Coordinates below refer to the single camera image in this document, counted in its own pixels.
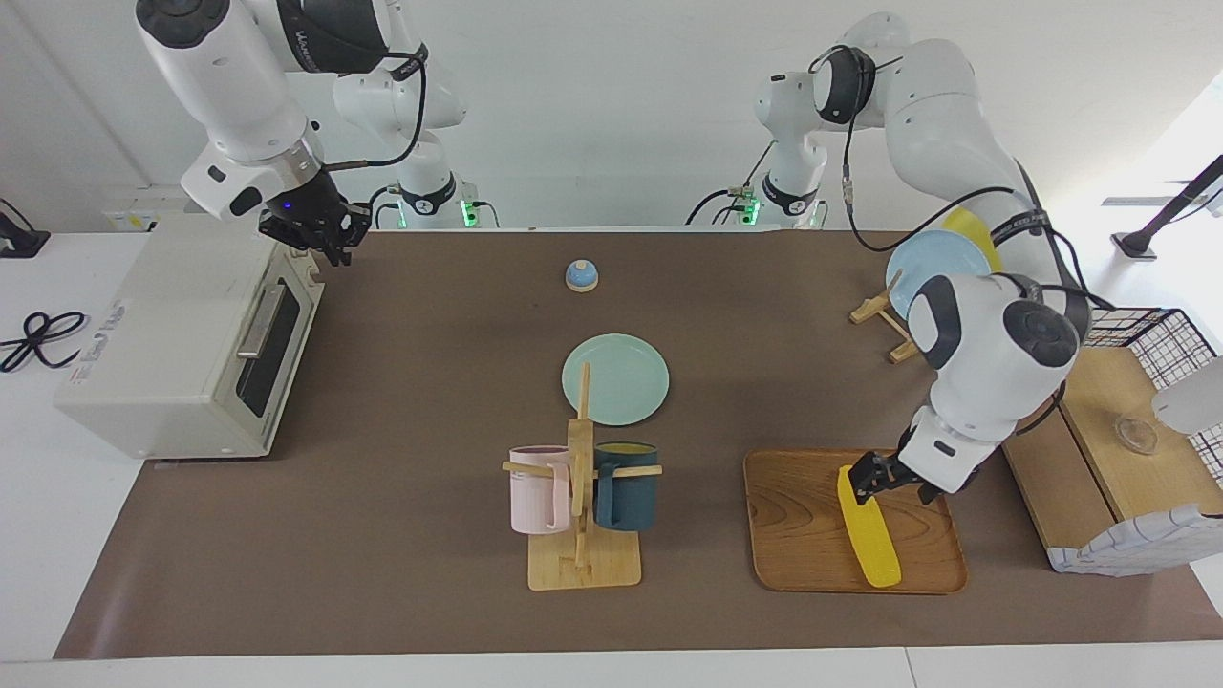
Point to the white toaster oven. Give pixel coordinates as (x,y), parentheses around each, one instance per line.
(153,334)

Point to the white wall socket box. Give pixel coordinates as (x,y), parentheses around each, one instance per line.
(129,221)

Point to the black tripod stand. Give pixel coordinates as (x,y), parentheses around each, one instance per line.
(1137,244)

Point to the wooden mug rack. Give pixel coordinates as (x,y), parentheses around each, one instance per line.
(583,569)

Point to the small blue call bell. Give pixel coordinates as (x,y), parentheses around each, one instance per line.
(582,276)

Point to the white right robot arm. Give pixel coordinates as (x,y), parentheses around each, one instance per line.
(220,76)

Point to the dark teal mug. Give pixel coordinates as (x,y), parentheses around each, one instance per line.
(631,497)

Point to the small clear glass dish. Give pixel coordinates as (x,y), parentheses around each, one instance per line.
(1135,436)

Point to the brown wooden tray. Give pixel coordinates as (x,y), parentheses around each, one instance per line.
(803,535)

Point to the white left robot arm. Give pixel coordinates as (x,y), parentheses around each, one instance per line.
(984,363)

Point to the pink mug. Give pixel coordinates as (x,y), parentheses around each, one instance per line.
(535,492)

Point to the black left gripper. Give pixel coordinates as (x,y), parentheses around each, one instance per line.
(893,468)

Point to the light blue plate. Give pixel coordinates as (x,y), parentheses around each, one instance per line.
(932,258)

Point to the yellow plate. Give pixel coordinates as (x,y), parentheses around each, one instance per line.
(970,227)

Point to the wooden plate rack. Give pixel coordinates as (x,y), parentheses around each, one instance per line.
(874,308)

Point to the black stand foot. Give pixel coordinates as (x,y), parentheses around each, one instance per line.
(19,244)

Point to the brown table mat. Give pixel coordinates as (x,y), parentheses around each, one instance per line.
(430,382)

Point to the white checked cloth liner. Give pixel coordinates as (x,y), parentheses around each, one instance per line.
(1127,549)

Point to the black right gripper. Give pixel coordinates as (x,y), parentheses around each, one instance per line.
(311,215)

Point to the light green plate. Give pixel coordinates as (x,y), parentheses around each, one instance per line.
(621,382)

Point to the white rounded device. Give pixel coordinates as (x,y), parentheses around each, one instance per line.
(1194,401)

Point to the yellow corn cob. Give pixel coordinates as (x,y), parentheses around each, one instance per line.
(874,545)

